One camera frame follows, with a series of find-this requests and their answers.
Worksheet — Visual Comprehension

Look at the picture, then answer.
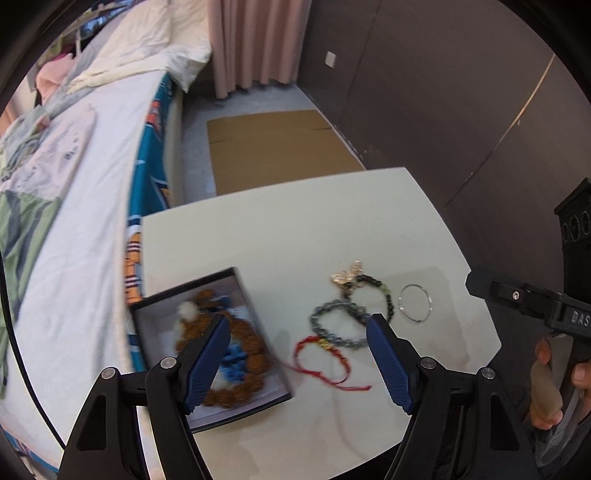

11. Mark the brown bead bracelet with pompom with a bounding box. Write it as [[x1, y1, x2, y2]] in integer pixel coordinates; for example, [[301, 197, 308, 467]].
[[172, 289, 273, 408]]

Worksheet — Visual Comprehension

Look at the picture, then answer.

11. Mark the red string bracelet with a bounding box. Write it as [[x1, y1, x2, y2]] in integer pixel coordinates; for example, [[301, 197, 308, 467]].
[[276, 336, 373, 393]]

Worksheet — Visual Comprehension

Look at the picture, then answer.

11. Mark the white duvet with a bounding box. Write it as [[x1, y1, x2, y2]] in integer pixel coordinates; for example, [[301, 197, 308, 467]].
[[68, 1, 211, 93]]

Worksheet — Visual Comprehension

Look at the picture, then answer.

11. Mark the grey stone bead bracelet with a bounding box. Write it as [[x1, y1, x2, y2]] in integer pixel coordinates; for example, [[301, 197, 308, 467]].
[[308, 299, 373, 351]]

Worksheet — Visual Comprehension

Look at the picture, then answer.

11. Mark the green striped blanket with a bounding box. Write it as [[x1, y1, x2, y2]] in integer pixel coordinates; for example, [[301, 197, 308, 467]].
[[0, 188, 63, 398]]

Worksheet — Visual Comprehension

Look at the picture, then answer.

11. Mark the silver bangle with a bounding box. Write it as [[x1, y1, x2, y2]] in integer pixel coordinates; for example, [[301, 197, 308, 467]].
[[398, 283, 433, 324]]

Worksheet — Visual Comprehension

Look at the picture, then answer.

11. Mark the flattened cardboard sheet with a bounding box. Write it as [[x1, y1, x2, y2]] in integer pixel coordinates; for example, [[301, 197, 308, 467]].
[[207, 110, 363, 196]]

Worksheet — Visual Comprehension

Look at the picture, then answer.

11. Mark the black cable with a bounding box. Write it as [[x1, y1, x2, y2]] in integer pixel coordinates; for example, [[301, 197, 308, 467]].
[[0, 250, 68, 455]]

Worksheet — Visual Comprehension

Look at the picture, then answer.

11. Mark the white bedside table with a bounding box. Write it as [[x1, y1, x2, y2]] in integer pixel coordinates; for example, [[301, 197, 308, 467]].
[[142, 168, 501, 479]]

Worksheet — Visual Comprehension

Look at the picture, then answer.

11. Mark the white printed shirt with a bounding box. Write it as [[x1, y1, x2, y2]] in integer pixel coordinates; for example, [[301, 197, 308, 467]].
[[1, 106, 96, 200]]

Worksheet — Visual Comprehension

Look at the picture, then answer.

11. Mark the white wall socket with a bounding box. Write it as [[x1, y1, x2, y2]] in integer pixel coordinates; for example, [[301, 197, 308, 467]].
[[325, 51, 336, 69]]

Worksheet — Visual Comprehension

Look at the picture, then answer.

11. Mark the gold butterfly hair clip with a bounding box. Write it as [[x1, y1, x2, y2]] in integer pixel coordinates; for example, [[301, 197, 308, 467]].
[[331, 260, 363, 288]]

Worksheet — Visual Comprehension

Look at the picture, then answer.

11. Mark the dark bead bracelet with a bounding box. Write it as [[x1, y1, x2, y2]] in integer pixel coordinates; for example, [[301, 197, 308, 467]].
[[341, 274, 397, 326]]

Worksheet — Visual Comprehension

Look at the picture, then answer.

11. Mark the blue woven bracelet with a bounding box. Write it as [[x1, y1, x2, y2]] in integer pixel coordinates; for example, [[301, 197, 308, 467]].
[[209, 297, 260, 381]]

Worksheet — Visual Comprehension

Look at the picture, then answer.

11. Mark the bed with white sheet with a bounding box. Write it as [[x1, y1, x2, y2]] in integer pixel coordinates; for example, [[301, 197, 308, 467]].
[[1, 71, 176, 478]]

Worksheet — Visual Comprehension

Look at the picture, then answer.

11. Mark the pink curtain right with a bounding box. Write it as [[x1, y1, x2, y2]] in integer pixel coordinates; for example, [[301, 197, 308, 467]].
[[207, 0, 311, 99]]

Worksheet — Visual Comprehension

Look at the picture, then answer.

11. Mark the pink plush toy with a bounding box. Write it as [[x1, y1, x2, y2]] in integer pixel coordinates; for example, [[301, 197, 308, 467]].
[[35, 53, 76, 104]]

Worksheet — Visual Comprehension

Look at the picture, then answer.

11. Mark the right hand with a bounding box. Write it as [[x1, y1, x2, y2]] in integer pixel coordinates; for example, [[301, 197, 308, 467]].
[[530, 338, 590, 430]]

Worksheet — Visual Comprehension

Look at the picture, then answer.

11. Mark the black jewelry box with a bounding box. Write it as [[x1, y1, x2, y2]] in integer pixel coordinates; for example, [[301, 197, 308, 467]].
[[130, 268, 293, 432]]

